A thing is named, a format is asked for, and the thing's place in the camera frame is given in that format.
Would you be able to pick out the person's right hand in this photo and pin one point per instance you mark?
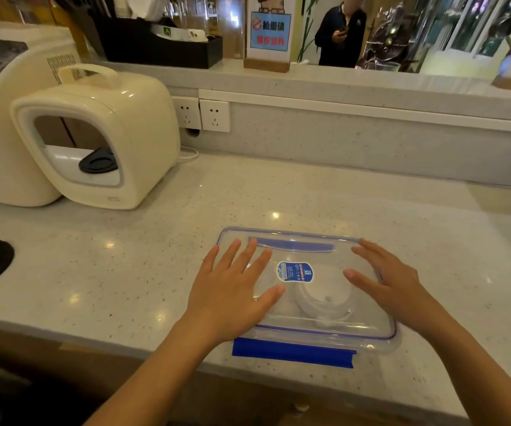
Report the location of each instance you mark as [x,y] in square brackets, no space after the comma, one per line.
[399,292]

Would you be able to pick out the person's left middle finger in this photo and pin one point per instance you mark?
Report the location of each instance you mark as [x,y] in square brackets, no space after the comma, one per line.
[246,255]

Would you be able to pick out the person's right middle finger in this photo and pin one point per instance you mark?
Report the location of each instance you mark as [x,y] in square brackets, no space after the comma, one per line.
[373,247]

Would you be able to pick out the white round object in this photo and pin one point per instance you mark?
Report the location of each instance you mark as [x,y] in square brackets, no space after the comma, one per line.
[324,299]

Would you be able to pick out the black organiser tray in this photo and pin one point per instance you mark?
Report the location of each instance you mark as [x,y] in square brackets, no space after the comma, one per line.
[158,50]

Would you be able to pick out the person's left forearm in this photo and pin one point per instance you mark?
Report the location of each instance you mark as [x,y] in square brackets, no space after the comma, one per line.
[158,377]

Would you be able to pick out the dark metal machine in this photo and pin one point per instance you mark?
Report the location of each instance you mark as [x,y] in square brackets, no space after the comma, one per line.
[388,39]

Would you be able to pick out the black round pad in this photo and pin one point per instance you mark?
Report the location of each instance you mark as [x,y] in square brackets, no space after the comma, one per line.
[99,161]

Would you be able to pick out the person's left hand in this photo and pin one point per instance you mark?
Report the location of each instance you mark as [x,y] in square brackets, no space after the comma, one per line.
[222,301]

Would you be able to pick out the white wall socket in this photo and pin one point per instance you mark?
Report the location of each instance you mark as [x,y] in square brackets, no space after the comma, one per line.
[214,115]
[187,111]

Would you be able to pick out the white packets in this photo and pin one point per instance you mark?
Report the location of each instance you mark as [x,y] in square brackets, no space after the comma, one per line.
[180,33]

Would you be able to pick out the sign with wooden base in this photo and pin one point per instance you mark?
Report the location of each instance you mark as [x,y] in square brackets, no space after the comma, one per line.
[269,35]

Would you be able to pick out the person's right forearm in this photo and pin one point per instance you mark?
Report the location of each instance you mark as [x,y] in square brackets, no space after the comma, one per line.
[481,377]

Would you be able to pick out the clear plastic container base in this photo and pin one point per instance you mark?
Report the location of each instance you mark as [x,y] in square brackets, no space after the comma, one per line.
[375,343]

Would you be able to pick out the clear lid with blue clips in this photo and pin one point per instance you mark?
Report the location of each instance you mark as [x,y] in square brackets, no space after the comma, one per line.
[308,257]

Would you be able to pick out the person's right thumb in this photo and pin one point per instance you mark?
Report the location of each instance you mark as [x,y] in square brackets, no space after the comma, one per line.
[362,280]

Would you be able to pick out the person's left thumb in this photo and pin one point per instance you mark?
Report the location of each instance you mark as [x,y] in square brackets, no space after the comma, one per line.
[269,297]

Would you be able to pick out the person's left little finger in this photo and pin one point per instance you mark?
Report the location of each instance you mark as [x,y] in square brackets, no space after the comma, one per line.
[210,259]

